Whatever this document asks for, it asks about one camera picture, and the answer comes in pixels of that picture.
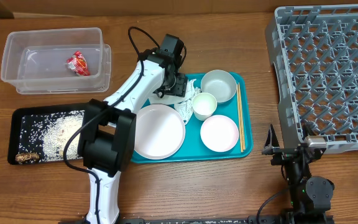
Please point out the black food waste tray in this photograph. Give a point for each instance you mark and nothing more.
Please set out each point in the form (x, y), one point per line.
(28, 125)

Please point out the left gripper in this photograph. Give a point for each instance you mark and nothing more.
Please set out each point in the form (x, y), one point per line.
(181, 84)

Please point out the brown food scrap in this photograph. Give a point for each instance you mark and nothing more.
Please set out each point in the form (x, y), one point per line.
(27, 157)

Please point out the red snack wrapper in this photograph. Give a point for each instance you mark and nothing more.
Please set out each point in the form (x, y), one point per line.
(77, 63)

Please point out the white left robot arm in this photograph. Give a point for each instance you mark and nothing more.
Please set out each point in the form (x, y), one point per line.
(107, 140)

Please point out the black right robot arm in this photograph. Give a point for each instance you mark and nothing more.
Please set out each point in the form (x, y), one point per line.
(310, 196)

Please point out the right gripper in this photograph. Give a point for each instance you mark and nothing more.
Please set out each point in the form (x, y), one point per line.
(271, 147)

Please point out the spilled rice pile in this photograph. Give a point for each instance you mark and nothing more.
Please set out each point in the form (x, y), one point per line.
(58, 132)

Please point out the grey dishwasher rack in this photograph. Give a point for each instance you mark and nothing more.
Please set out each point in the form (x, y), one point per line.
(314, 51)

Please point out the large white plate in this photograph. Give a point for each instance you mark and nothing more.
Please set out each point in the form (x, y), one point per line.
(160, 132)

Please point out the white tissue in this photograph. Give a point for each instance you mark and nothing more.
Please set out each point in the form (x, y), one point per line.
(185, 108)

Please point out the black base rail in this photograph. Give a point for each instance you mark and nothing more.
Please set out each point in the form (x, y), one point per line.
(194, 221)

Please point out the teal plastic tray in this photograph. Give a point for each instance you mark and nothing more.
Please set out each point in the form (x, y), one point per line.
(193, 149)

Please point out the wooden chopstick outer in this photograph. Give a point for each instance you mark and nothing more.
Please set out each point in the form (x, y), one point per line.
(242, 118)

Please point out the clear plastic bin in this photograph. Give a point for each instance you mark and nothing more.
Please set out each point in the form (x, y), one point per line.
(36, 61)

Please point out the pale green cup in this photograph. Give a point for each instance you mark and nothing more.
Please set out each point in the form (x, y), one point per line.
(204, 105)

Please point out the grey-green bowl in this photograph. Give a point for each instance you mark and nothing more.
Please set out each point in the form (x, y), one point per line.
(220, 84)

